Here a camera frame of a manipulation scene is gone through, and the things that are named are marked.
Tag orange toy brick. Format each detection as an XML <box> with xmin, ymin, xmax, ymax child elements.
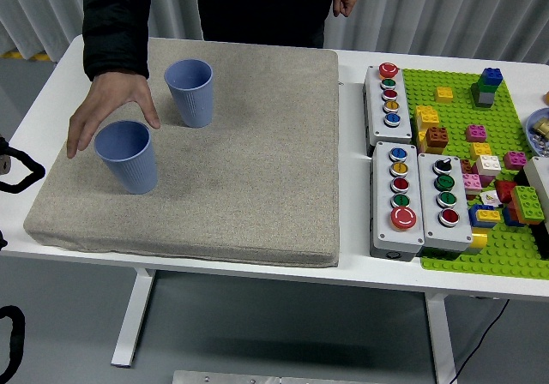
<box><xmin>512</xmin><ymin>203</ymin><xmax>546</xmax><ymax>226</ymax></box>

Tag lime green studded baseplate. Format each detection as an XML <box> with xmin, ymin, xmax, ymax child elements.
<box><xmin>401</xmin><ymin>67</ymin><xmax>549</xmax><ymax>281</ymax></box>

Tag light pink toy brick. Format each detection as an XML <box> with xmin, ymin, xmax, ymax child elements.
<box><xmin>462</xmin><ymin>172</ymin><xmax>484</xmax><ymax>195</ymax></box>

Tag silver metal fitting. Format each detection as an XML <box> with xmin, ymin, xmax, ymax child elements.
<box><xmin>530</xmin><ymin>130</ymin><xmax>549</xmax><ymax>153</ymax></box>

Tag large yellow toy brick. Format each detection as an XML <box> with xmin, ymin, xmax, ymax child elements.
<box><xmin>414</xmin><ymin>105</ymin><xmax>441</xmax><ymax>131</ymax></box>

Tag red toy brick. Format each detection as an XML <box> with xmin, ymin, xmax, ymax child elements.
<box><xmin>494</xmin><ymin>179</ymin><xmax>518</xmax><ymax>205</ymax></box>

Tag grey box large red mushroom button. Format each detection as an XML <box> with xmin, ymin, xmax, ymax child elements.
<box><xmin>369</xmin><ymin>141</ymin><xmax>425</xmax><ymax>260</ymax></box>

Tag white pleated curtain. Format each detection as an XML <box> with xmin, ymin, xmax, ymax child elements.
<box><xmin>0</xmin><ymin>0</ymin><xmax>549</xmax><ymax>66</ymax></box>

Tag brown toy brick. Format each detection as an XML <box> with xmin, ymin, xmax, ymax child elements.
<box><xmin>425</xmin><ymin>125</ymin><xmax>450</xmax><ymax>150</ymax></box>

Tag grey box small red mushroom button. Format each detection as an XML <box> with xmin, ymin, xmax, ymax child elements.
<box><xmin>363</xmin><ymin>62</ymin><xmax>413</xmax><ymax>146</ymax></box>

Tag yellow black floor tape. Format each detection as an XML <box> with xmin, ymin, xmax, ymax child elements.
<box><xmin>0</xmin><ymin>50</ymin><xmax>57</xmax><ymax>63</ymax></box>

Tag lime green toy brick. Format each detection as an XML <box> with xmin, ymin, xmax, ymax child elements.
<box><xmin>510</xmin><ymin>184</ymin><xmax>546</xmax><ymax>221</ymax></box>

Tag grey toy brick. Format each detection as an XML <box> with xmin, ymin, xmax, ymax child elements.
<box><xmin>473</xmin><ymin>90</ymin><xmax>495</xmax><ymax>110</ymax></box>

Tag smooth yellow toy brick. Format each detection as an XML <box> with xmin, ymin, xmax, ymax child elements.
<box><xmin>468</xmin><ymin>228</ymin><xmax>489</xmax><ymax>250</ymax></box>

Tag person's left hand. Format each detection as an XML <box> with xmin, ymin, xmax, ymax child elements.
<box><xmin>332</xmin><ymin>0</ymin><xmax>359</xmax><ymax>19</ymax></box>

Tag grey box black selector switch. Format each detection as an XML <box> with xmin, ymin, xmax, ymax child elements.
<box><xmin>417</xmin><ymin>153</ymin><xmax>474</xmax><ymax>253</ymax></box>

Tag person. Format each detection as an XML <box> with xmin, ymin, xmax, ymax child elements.
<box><xmin>82</xmin><ymin>0</ymin><xmax>365</xmax><ymax>81</ymax></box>

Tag white box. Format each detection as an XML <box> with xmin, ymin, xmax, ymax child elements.
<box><xmin>523</xmin><ymin>156</ymin><xmax>549</xmax><ymax>201</ymax></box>

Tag blue ribbed plastic cup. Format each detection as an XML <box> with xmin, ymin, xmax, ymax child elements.
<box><xmin>164</xmin><ymin>58</ymin><xmax>214</xmax><ymax>129</ymax></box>
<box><xmin>93</xmin><ymin>120</ymin><xmax>159</xmax><ymax>195</ymax></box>

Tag black floor cable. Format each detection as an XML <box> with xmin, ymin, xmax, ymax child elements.
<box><xmin>454</xmin><ymin>299</ymin><xmax>511</xmax><ymax>384</ymax></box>

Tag person's right hand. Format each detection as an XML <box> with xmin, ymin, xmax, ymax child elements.
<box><xmin>66</xmin><ymin>71</ymin><xmax>162</xmax><ymax>160</ymax></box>

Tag white toy brick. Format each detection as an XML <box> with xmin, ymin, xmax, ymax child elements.
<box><xmin>475</xmin><ymin>154</ymin><xmax>503</xmax><ymax>177</ymax></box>

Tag dark blue toy brick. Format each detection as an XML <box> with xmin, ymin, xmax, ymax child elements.
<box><xmin>501</xmin><ymin>206</ymin><xmax>527</xmax><ymax>229</ymax></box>

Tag grey-brown fabric mat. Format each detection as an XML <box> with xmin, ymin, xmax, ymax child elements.
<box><xmin>23</xmin><ymin>36</ymin><xmax>341</xmax><ymax>269</ymax></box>

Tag dark green toy brick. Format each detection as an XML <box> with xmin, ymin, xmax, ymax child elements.
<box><xmin>470</xmin><ymin>77</ymin><xmax>499</xmax><ymax>97</ymax></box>

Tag white table leg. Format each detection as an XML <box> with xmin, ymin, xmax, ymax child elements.
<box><xmin>110</xmin><ymin>267</ymin><xmax>156</xmax><ymax>369</ymax></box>
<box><xmin>425</xmin><ymin>291</ymin><xmax>459</xmax><ymax>384</ymax></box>

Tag blue bowl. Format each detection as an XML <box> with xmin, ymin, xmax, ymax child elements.
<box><xmin>524</xmin><ymin>107</ymin><xmax>549</xmax><ymax>158</ymax></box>

